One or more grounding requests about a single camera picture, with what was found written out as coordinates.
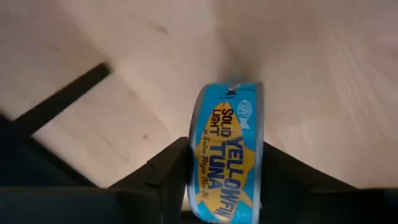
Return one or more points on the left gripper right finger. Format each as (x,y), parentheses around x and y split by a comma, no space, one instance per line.
(326,205)

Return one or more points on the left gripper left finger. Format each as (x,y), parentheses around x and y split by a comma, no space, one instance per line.
(124,205)

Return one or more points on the wooden shelf black metal legs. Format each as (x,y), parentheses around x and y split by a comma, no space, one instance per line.
(68,90)

